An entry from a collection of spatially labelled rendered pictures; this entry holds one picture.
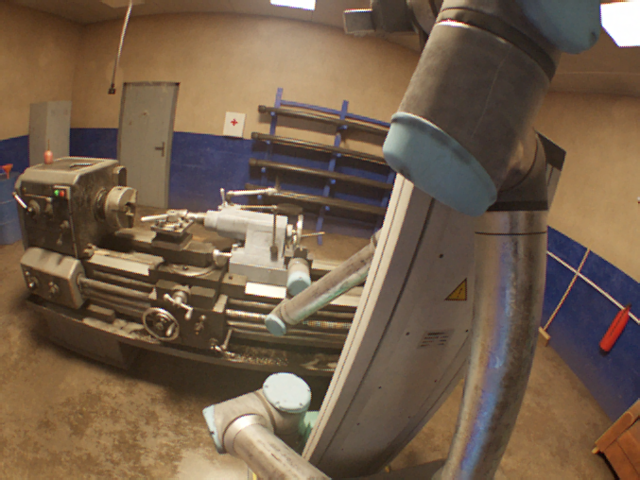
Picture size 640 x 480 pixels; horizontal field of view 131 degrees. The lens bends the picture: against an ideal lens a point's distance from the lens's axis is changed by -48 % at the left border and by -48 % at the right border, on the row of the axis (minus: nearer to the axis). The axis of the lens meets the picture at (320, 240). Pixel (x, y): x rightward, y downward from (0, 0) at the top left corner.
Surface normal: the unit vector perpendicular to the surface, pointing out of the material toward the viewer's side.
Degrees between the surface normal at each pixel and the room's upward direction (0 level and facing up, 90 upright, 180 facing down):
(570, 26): 96
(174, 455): 0
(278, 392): 5
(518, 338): 78
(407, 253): 90
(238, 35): 90
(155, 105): 90
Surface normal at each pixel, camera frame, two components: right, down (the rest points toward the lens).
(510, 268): -0.59, 0.09
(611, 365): -0.98, -0.15
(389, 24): 0.04, 0.56
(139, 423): 0.20, -0.91
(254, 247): 0.15, 0.06
